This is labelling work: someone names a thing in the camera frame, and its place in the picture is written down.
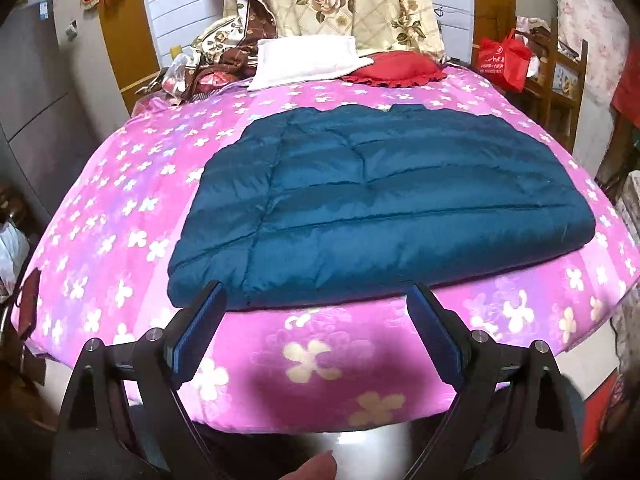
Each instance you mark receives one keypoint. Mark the cream floral quilt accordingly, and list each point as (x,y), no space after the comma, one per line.
(377,25)

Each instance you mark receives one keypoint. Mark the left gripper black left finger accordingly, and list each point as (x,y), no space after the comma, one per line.
(121,416)

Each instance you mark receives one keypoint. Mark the teal quilted down jacket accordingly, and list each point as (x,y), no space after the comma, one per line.
(312,207)

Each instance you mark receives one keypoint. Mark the red shopping bag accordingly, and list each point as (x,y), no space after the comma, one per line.
(504,63)

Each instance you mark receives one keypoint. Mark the red hanging cloth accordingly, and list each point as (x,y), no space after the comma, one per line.
(626,99)

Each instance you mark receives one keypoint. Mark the white slatted headboard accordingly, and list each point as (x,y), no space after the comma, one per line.
(177,22)

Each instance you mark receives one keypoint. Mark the pink floral bed sheet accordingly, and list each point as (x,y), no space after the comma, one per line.
(104,256)

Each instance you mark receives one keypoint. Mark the brown floral blanket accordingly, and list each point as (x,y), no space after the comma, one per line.
(224,53)

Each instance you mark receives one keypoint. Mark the white pillow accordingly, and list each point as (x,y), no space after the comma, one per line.
(294,59)

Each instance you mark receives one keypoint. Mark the person's left hand thumb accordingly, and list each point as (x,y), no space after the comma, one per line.
(320,467)

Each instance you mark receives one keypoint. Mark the pink floral curtain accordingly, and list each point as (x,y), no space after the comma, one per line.
(601,24)

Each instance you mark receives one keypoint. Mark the white plastic bag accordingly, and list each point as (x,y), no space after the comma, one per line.
(14,249)

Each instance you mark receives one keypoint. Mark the red ruffled cushion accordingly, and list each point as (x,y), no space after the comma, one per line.
(397,69)

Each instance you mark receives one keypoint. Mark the wooden shelf rack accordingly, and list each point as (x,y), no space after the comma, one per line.
(552,96)

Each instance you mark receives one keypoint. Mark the grey wardrobe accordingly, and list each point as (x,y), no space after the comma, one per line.
(45,136)

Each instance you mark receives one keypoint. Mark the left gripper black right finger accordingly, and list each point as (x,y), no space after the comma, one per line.
(511,417)

